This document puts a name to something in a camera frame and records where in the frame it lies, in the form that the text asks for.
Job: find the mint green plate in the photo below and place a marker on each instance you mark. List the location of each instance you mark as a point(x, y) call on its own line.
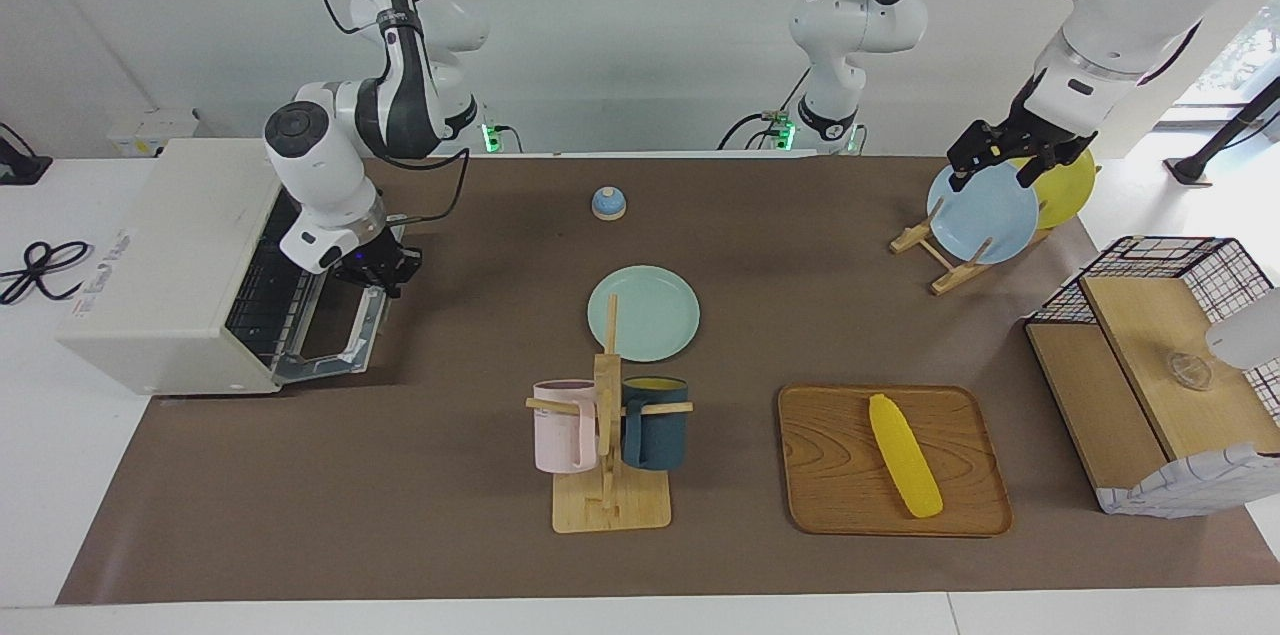
point(655, 310)

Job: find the light blue plate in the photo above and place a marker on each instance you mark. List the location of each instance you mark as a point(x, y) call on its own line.
point(985, 215)

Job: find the black tripod leg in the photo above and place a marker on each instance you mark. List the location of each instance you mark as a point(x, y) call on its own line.
point(1225, 130)

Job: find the brown table mat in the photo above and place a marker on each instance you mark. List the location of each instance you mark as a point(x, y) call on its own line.
point(450, 495)

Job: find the yellow plate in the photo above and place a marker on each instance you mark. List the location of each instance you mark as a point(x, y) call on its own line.
point(1070, 185)

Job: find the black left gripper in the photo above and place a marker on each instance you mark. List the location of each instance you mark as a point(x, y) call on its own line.
point(1030, 137)

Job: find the white wall socket box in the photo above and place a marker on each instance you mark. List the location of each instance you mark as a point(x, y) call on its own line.
point(150, 133)

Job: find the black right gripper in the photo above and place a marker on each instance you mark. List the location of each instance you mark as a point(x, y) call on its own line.
point(385, 255)

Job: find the pink mug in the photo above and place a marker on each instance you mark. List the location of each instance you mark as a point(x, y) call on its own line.
point(560, 435)

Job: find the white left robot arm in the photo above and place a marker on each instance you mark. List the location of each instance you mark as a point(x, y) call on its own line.
point(860, 25)

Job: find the wooden mug tree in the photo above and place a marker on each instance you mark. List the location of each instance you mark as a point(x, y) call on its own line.
point(610, 510)

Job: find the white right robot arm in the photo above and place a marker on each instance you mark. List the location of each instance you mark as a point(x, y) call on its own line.
point(310, 165)

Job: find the white blurred rounded object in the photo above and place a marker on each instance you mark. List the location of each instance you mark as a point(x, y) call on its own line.
point(1245, 330)

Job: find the wooden plate rack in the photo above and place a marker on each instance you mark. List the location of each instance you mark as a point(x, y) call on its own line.
point(950, 280)

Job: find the black stand base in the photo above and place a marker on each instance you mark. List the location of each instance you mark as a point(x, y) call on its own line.
point(22, 167)

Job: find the blue jar with wooden knob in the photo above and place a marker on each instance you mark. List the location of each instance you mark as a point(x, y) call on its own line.
point(609, 203)

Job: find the small clear glass piece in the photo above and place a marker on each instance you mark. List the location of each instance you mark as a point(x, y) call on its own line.
point(1190, 372)

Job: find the brown wooden tray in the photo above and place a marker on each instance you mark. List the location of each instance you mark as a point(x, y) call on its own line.
point(840, 475)

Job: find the glass oven door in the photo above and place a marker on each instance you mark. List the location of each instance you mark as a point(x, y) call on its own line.
point(330, 367)

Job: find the dark blue mug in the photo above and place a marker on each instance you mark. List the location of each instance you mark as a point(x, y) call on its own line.
point(655, 435)

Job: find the cream toaster oven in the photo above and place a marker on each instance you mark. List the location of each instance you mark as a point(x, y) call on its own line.
point(170, 265)

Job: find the yellow corn cob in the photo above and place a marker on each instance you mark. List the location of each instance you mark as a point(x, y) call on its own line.
point(903, 460)

